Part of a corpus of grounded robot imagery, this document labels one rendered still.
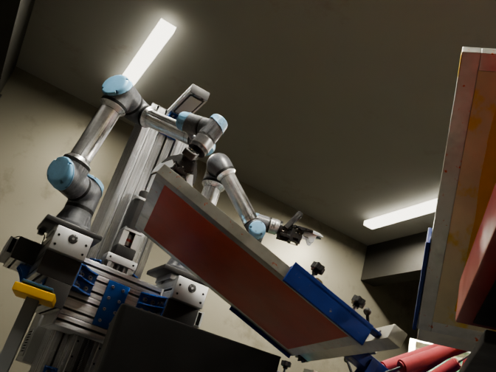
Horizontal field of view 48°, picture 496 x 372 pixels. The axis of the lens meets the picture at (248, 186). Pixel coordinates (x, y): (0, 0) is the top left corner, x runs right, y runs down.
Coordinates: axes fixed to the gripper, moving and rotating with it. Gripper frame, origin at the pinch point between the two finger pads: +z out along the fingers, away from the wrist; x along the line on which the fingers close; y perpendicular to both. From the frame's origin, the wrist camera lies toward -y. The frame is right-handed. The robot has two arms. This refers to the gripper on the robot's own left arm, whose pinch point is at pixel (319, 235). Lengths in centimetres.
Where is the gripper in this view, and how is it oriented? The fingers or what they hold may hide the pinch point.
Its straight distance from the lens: 268.9
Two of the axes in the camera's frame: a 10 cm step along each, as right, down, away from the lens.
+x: 0.6, -2.9, -9.6
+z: 9.6, 2.9, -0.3
